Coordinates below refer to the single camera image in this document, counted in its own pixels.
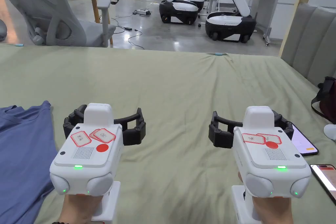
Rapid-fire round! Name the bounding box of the person's right hand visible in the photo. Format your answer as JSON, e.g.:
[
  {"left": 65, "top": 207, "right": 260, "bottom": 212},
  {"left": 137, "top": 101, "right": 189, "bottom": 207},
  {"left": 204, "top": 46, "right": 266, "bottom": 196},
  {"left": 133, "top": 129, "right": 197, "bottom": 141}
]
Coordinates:
[{"left": 237, "top": 171, "right": 294, "bottom": 224}]

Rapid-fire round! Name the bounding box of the blue shirt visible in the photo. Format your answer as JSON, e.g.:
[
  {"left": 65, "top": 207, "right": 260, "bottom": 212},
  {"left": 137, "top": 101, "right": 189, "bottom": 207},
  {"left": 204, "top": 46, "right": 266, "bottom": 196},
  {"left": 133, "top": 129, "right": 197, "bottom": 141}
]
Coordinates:
[{"left": 0, "top": 100, "right": 57, "bottom": 224}]

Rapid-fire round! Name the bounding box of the grey padded headboard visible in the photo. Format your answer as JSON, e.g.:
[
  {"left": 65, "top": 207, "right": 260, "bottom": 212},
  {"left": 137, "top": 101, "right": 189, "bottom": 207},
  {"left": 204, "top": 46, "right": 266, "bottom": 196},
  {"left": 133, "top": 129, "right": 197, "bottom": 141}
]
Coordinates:
[{"left": 280, "top": 0, "right": 336, "bottom": 87}]

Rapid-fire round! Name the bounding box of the grey mesh office chair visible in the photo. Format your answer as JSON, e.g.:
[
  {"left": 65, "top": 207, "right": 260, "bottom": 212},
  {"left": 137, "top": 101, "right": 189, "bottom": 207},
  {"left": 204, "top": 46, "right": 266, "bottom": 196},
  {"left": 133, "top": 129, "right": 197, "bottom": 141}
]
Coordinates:
[{"left": 0, "top": 0, "right": 117, "bottom": 48}]

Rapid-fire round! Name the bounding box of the dark bag with black strap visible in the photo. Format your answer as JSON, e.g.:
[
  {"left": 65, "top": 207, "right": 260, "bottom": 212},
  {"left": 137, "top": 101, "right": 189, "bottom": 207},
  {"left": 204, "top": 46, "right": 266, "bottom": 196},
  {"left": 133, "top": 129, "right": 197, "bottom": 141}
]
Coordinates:
[{"left": 311, "top": 76, "right": 336, "bottom": 125}]

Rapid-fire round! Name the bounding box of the bed with pale green sheet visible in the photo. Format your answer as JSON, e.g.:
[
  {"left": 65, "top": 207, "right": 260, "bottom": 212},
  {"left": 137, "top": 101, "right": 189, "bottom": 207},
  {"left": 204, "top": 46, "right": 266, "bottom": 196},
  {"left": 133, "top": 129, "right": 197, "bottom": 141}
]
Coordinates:
[{"left": 0, "top": 44, "right": 336, "bottom": 224}]

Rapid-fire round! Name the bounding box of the black power adapter with cable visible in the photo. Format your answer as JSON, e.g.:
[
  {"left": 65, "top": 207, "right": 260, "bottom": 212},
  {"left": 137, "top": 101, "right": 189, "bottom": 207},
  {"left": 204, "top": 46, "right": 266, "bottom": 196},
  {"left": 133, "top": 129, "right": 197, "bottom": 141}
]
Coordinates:
[{"left": 113, "top": 18, "right": 145, "bottom": 50}]

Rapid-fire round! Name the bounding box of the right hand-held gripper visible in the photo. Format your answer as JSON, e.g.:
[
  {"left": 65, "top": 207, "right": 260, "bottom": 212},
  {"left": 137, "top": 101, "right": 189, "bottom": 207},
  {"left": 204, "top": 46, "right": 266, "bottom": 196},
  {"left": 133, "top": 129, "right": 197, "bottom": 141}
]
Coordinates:
[{"left": 208, "top": 106, "right": 312, "bottom": 224}]

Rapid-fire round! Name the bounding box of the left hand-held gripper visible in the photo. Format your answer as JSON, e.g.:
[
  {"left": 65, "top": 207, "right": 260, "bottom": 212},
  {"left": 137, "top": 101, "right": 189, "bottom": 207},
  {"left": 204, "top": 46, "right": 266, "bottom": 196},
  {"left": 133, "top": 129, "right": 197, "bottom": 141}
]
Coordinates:
[{"left": 49, "top": 103, "right": 146, "bottom": 222}]

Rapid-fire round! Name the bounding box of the phone with red-edged screen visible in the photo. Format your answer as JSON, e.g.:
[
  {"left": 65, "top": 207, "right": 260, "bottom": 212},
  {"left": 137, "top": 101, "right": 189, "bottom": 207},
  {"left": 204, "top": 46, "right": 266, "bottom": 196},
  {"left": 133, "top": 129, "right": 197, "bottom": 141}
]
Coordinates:
[{"left": 309, "top": 164, "right": 336, "bottom": 201}]

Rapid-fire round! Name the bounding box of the person's left hand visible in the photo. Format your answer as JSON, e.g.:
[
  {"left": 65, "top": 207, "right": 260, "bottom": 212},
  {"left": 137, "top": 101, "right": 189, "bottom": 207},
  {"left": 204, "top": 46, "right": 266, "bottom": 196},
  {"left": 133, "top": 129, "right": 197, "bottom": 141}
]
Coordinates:
[{"left": 59, "top": 194, "right": 106, "bottom": 224}]

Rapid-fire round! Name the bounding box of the phone with pale screen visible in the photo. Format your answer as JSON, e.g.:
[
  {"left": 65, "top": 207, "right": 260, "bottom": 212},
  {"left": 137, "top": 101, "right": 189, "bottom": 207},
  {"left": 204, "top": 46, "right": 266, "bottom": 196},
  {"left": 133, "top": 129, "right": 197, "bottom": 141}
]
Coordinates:
[{"left": 288, "top": 121, "right": 320, "bottom": 156}]

